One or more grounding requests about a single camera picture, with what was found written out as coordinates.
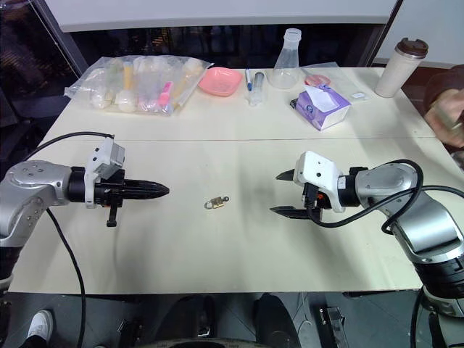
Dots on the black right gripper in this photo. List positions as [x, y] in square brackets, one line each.
[314, 203]

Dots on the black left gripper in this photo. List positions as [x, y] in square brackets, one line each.
[110, 192]

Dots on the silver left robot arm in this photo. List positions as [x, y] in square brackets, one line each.
[32, 188]

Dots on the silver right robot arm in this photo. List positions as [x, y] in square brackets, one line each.
[424, 224]

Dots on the bystander bare hand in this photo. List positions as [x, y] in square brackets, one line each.
[444, 108]

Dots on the small brass padlock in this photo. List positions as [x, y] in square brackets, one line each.
[214, 203]

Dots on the small black clip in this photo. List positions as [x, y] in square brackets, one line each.
[293, 103]

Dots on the purple tissue box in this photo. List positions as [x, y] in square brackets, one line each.
[322, 108]

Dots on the clear bag of plastic items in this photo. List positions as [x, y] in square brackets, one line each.
[145, 85]

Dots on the clear plastic syringe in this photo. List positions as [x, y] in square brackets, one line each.
[257, 87]

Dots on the pink petri dish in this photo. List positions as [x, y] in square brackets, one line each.
[317, 79]

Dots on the small white eraser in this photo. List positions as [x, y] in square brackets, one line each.
[359, 96]

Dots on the blue and white pen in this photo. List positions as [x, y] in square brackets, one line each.
[249, 79]

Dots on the clear plastic conical flask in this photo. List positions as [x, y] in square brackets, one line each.
[287, 69]

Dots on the clear flat plastic bag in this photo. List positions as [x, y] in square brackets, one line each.
[348, 81]

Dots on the pink plastic bowl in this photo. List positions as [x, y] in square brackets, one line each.
[220, 81]

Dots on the beige tumbler with brown lid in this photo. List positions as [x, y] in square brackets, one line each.
[395, 72]

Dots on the white sneaker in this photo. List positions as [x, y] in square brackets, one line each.
[40, 324]

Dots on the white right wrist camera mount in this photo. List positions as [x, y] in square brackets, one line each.
[319, 168]

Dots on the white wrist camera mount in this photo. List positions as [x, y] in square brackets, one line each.
[103, 156]
[319, 168]

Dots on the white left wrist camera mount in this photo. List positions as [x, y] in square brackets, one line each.
[103, 156]

